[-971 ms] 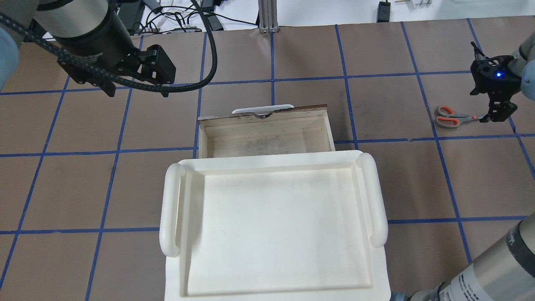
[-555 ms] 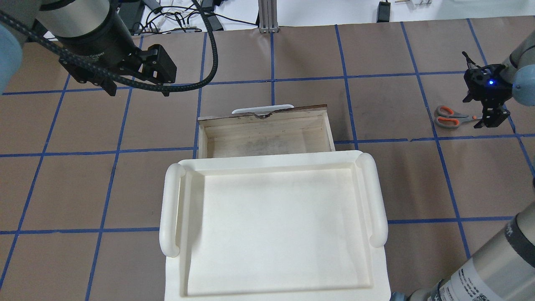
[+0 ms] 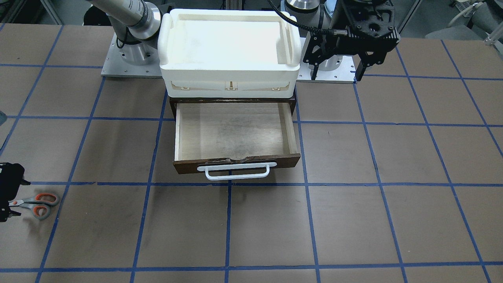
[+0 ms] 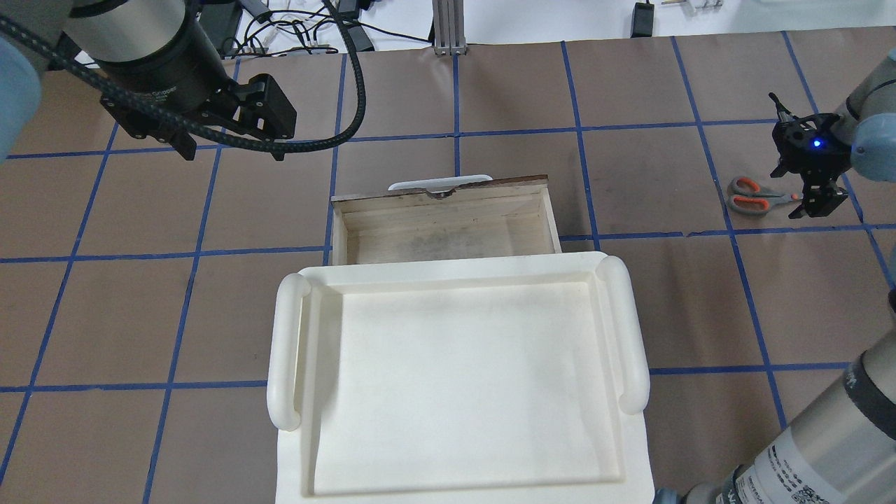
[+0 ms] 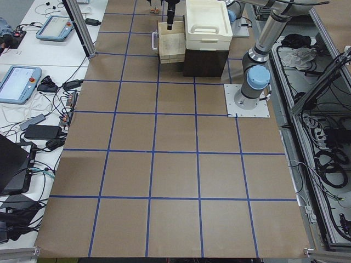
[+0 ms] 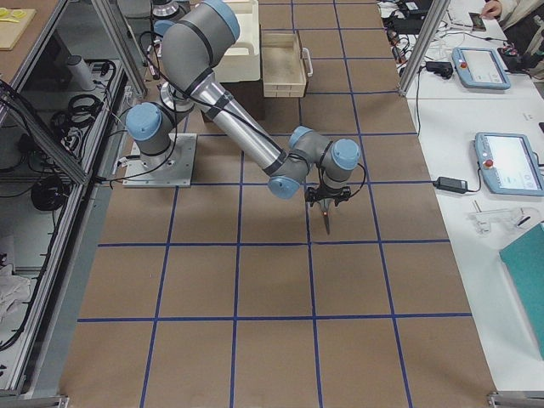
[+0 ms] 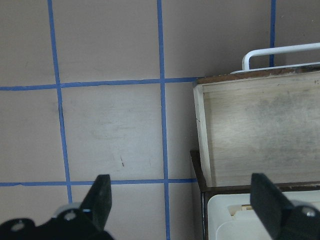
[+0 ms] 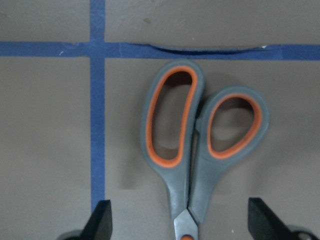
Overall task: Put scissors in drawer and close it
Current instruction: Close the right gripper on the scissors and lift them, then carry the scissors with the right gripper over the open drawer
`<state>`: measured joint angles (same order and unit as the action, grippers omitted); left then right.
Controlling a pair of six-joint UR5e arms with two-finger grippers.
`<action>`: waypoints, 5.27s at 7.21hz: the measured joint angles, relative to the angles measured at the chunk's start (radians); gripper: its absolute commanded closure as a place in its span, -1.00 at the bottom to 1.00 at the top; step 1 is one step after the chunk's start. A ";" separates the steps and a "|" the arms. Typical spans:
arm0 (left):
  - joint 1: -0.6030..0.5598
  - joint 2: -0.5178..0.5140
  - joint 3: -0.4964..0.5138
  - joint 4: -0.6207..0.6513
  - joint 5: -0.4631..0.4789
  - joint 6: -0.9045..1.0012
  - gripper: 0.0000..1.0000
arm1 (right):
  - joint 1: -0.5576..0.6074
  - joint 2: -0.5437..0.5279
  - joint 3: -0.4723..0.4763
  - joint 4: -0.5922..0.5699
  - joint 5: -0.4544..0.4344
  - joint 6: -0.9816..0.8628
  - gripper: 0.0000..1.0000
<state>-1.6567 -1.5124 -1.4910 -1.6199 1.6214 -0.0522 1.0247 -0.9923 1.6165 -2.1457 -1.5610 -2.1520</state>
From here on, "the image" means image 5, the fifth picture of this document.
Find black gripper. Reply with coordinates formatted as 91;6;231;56
165;0;180;30

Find grey orange handled scissors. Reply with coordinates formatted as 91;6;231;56
150;7;160;14

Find light wooden drawer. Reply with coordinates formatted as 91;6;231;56
151;21;185;64

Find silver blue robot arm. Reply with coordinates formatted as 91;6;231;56
234;1;329;110

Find dark brown drawer cabinet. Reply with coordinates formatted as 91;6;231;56
183;49;229;77

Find white plastic storage box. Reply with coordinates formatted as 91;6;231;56
184;0;233;51

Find blue teach pendant far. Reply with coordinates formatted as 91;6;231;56
36;16;73;42

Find blue teach pendant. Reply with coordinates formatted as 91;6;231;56
1;65;42;105
36;16;73;42

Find crumpled white cloth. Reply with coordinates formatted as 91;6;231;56
281;47;316;71

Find blue teach pendant near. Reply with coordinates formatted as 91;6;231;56
1;65;42;105

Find black power adapter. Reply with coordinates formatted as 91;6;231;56
24;124;62;140

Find black laptop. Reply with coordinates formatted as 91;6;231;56
1;135;36;196

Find aluminium frame post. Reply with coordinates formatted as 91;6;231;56
62;0;95;60

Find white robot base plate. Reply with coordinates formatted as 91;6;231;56
224;84;270;118

